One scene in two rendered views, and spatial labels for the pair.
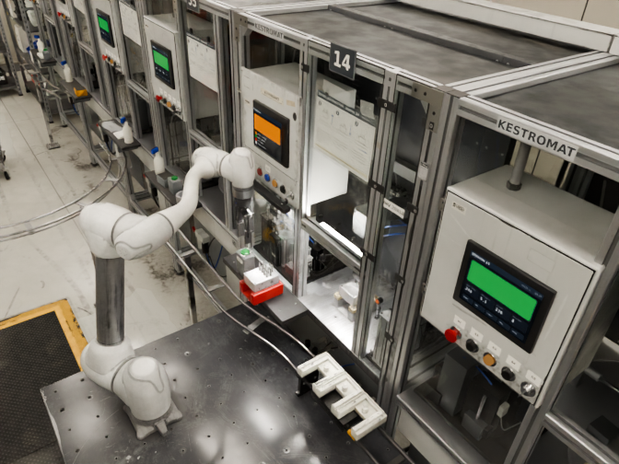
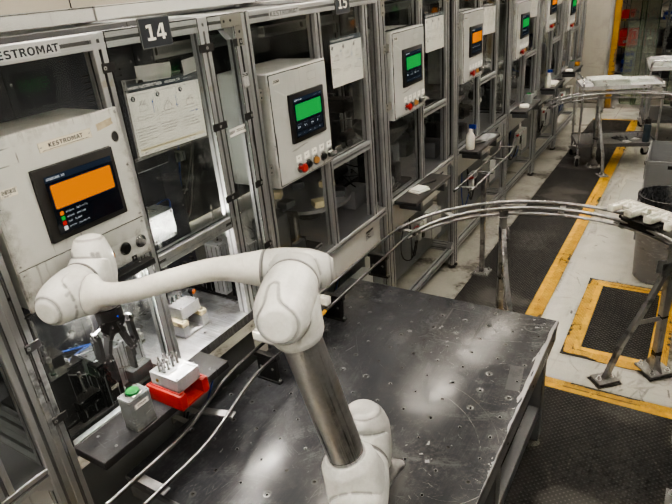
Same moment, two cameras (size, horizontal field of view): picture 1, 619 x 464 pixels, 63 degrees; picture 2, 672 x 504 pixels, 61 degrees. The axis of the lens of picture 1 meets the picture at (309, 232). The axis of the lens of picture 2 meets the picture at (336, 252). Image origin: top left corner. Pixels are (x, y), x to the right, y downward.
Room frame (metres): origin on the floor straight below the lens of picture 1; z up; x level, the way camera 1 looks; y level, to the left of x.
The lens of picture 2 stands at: (1.73, 1.84, 2.10)
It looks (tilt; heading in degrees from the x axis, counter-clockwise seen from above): 25 degrees down; 251
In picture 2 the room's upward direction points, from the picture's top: 5 degrees counter-clockwise
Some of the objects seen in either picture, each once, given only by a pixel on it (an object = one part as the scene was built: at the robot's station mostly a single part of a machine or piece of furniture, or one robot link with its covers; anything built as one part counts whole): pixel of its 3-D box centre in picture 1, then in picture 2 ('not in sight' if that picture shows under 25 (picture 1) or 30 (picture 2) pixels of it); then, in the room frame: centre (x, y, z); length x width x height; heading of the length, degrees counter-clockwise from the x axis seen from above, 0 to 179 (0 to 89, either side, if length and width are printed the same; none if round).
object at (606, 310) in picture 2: not in sight; (622, 320); (-0.93, -0.43, 0.01); 1.00 x 0.55 x 0.01; 37
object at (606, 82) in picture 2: not in sight; (616, 118); (-3.31, -2.94, 0.48); 0.88 x 0.56 x 0.96; 145
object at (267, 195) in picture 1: (264, 190); (103, 281); (1.88, 0.20, 1.37); 0.36 x 0.04 x 0.04; 37
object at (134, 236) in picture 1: (139, 237); (299, 270); (1.39, 0.57, 1.44); 0.18 x 0.14 x 0.13; 152
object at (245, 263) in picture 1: (247, 261); (135, 406); (1.89, 0.29, 0.97); 0.08 x 0.08 x 0.12; 37
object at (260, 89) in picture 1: (292, 132); (50, 201); (1.97, 0.09, 1.60); 0.42 x 0.29 x 0.46; 37
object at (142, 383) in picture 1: (145, 384); (364, 436); (1.26, 0.60, 0.85); 0.18 x 0.16 x 0.22; 62
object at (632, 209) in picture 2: not in sight; (645, 218); (-0.71, -0.19, 0.84); 0.37 x 0.14 x 0.10; 95
